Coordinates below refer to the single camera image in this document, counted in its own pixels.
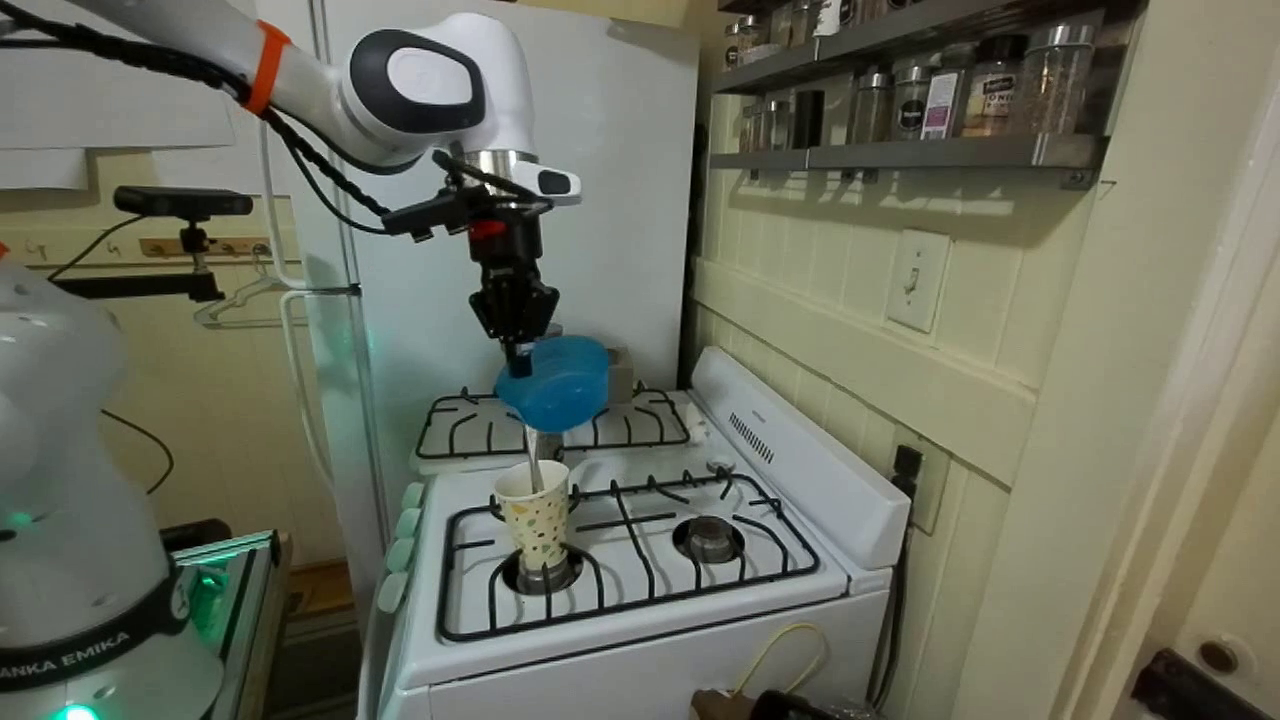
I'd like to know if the wall power outlet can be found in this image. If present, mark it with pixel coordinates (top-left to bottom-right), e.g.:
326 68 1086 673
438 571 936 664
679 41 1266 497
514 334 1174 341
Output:
886 434 951 540

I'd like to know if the dark spice jar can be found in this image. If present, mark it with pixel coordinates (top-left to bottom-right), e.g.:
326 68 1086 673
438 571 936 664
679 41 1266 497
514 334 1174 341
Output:
790 85 831 151

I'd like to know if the white gas stove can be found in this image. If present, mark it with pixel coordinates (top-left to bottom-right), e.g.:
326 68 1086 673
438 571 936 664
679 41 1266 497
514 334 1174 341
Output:
356 341 916 720

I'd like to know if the orange cable strap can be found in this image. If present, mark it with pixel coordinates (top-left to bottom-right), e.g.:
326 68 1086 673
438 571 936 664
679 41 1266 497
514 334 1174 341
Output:
244 16 297 118

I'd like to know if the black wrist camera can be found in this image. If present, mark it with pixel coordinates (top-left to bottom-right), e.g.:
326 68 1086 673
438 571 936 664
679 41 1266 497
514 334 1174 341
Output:
378 179 491 247

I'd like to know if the metal spice shelf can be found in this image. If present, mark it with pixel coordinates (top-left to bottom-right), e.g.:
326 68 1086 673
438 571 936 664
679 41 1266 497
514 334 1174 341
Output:
702 133 1110 191
712 0 1152 97

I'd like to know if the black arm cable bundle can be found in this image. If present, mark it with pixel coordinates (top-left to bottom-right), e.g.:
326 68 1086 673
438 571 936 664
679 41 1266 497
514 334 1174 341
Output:
0 0 476 243

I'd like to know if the round burner cap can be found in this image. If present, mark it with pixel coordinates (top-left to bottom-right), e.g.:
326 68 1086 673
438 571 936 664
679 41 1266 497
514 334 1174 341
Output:
666 513 747 566
495 547 593 599

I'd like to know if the blue plastic bowl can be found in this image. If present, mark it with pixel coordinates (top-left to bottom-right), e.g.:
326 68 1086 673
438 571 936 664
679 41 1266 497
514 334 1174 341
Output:
491 331 614 434

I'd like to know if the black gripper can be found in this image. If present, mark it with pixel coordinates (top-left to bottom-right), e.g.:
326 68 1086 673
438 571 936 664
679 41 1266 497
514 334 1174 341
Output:
462 210 564 378

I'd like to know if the metal robot mounting cart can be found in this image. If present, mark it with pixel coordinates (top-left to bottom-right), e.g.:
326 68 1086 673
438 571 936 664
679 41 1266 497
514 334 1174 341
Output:
156 523 297 720

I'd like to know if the patterned paper cup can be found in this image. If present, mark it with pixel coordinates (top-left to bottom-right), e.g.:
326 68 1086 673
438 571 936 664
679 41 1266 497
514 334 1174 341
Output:
487 454 580 588

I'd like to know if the black plug with cord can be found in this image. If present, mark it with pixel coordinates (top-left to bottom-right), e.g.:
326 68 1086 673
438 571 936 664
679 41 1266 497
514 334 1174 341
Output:
865 439 928 713

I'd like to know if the white refrigerator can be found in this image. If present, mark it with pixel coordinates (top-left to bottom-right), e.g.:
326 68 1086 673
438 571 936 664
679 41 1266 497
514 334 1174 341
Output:
283 0 702 590

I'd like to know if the cream light switch plate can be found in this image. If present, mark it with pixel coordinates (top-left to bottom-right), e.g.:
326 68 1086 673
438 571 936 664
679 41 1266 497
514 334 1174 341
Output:
883 228 956 341

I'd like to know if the black stove grate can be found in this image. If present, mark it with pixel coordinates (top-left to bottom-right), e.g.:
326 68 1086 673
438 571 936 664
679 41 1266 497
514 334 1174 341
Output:
410 382 697 462
435 462 822 647

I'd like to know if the black camera on stand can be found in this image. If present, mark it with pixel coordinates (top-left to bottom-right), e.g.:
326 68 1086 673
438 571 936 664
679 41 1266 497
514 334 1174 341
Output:
53 184 255 307

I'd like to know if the black door latch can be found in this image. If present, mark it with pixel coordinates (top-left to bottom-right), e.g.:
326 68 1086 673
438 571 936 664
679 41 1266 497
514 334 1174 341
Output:
1129 636 1273 720

